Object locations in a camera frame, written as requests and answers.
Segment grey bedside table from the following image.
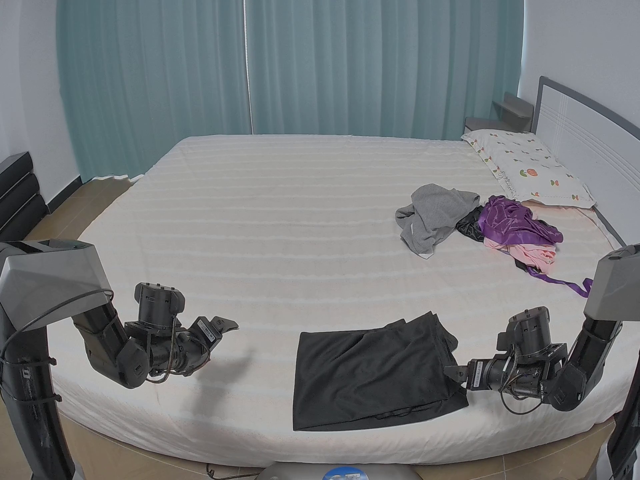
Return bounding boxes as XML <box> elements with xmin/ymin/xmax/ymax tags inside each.
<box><xmin>464</xmin><ymin>92</ymin><xmax>535</xmax><ymax>134</ymax></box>

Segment blue-green curtain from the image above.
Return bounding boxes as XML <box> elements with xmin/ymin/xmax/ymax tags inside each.
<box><xmin>245</xmin><ymin>0</ymin><xmax>525</xmax><ymax>141</ymax></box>
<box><xmin>56</xmin><ymin>0</ymin><xmax>253</xmax><ymax>183</ymax></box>

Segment purple garment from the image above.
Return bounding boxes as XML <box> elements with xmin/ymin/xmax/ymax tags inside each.
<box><xmin>477</xmin><ymin>195</ymin><xmax>593</xmax><ymax>300</ymax></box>

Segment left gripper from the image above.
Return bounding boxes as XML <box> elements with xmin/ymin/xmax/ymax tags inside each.
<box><xmin>147</xmin><ymin>315</ymin><xmax>240</xmax><ymax>375</ymax></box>

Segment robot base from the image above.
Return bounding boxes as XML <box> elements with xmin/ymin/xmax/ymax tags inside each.
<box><xmin>256</xmin><ymin>462</ymin><xmax>421</xmax><ymax>480</ymax></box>

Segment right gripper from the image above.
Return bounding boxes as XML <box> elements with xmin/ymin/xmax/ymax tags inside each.
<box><xmin>444</xmin><ymin>357</ymin><xmax>543</xmax><ymax>395</ymax></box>

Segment grey garment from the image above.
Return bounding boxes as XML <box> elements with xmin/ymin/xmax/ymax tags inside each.
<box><xmin>395</xmin><ymin>184</ymin><xmax>482</xmax><ymax>260</ymax></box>

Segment shiny black garment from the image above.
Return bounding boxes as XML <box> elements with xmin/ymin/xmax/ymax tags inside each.
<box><xmin>455</xmin><ymin>207</ymin><xmax>487</xmax><ymax>243</ymax></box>

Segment white printed pillow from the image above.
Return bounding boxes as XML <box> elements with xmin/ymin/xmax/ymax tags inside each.
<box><xmin>460</xmin><ymin>129</ymin><xmax>597</xmax><ymax>209</ymax></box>

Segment bed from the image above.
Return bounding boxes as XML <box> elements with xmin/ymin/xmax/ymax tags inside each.
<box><xmin>47</xmin><ymin>74</ymin><xmax>640</xmax><ymax>469</ymax></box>

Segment black chest of drawers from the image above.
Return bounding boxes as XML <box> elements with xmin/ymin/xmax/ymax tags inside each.
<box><xmin>0</xmin><ymin>151</ymin><xmax>50</xmax><ymax>241</ymax></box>

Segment black T-shirt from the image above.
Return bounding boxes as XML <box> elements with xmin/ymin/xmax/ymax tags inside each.
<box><xmin>291</xmin><ymin>311</ymin><xmax>470</xmax><ymax>432</ymax></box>

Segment pink garment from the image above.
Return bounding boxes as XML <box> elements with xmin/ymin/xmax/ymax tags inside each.
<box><xmin>484</xmin><ymin>238</ymin><xmax>557</xmax><ymax>275</ymax></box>

